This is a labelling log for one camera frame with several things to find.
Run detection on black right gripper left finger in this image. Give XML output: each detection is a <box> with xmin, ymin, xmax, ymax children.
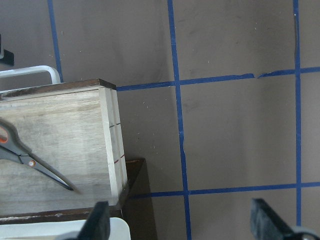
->
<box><xmin>77</xmin><ymin>201</ymin><xmax>111</xmax><ymax>240</ymax></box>

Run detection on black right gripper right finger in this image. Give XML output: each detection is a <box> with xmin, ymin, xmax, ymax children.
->
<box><xmin>250</xmin><ymin>198</ymin><xmax>296</xmax><ymax>240</ymax></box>

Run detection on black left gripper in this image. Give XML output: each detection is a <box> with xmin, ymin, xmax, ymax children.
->
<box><xmin>0</xmin><ymin>35</ymin><xmax>14</xmax><ymax>66</ymax></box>

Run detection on white drawer handle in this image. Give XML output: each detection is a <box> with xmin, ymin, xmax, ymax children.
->
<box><xmin>0</xmin><ymin>65</ymin><xmax>62</xmax><ymax>85</ymax></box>

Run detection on grey orange handled scissors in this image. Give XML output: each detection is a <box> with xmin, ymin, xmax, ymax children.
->
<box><xmin>0</xmin><ymin>119</ymin><xmax>74</xmax><ymax>191</ymax></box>

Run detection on light wooden drawer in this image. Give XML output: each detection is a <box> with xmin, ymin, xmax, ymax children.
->
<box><xmin>0</xmin><ymin>79</ymin><xmax>128</xmax><ymax>217</ymax></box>

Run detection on white plastic tray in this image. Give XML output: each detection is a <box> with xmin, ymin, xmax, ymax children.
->
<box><xmin>0</xmin><ymin>217</ymin><xmax>131</xmax><ymax>240</ymax></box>

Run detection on dark brown wooden cabinet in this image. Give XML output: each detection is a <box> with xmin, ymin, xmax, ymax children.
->
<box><xmin>0</xmin><ymin>158</ymin><xmax>158</xmax><ymax>240</ymax></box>

